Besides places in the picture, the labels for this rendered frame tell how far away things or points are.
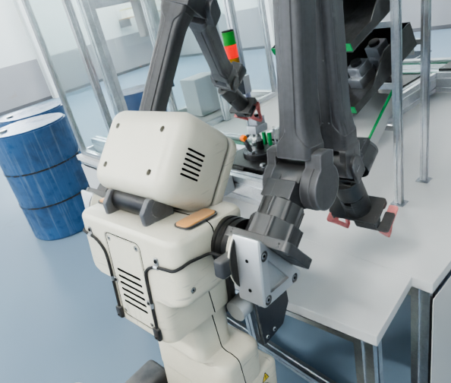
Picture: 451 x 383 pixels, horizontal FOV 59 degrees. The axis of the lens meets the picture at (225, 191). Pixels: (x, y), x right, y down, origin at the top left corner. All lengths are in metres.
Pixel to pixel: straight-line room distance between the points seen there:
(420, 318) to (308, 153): 0.65
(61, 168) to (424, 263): 2.91
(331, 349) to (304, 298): 1.04
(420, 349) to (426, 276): 0.25
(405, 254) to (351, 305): 0.23
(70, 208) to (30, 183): 0.37
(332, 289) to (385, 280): 0.13
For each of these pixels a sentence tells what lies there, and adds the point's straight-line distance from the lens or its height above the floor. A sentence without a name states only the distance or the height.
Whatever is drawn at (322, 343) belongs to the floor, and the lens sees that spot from 2.05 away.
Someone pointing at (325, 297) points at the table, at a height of 0.86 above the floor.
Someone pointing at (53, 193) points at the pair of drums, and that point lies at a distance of 3.51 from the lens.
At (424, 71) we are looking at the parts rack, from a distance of 1.34.
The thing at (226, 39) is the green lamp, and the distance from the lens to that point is 1.65.
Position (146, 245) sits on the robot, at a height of 1.22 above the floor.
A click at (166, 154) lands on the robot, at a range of 0.61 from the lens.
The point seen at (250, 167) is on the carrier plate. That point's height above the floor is 0.97.
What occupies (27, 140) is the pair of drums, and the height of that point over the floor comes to 0.88.
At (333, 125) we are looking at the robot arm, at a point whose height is 1.30.
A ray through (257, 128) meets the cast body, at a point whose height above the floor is 1.08.
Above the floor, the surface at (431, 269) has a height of 0.86.
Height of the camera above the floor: 1.53
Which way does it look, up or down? 26 degrees down
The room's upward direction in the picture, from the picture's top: 13 degrees counter-clockwise
